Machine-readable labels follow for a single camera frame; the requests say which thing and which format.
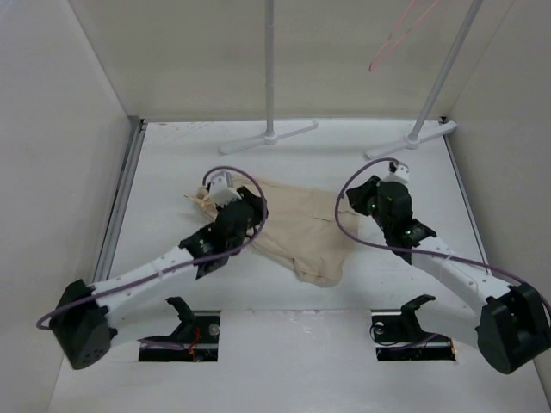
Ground beige trousers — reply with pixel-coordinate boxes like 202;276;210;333
183;175;367;288

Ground pink wire hanger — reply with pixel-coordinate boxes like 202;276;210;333
368;0;441;72

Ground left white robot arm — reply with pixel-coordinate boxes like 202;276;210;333
37;185;268;370

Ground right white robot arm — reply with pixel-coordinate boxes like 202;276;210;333
342;176;550;374

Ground right white rack stand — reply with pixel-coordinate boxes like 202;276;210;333
365;1;465;159

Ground white rack stand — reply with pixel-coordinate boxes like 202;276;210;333
365;1;465;159
219;0;319;156

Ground left white rack stand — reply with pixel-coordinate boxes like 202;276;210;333
219;0;319;156

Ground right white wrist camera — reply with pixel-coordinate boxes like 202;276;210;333
383;160;410;185

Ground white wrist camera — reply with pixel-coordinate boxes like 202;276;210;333
383;160;410;185
207;170;241;207

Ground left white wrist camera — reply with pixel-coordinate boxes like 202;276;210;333
207;170;241;207

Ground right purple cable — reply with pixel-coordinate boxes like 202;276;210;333
334;157;551;319

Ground purple cable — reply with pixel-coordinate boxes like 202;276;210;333
334;157;551;319
35;165;270;352

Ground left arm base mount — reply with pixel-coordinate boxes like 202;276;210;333
138;297;221;362

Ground metal side rail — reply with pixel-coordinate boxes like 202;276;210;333
90;116;147;283

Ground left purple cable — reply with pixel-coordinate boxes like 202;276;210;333
35;165;270;352

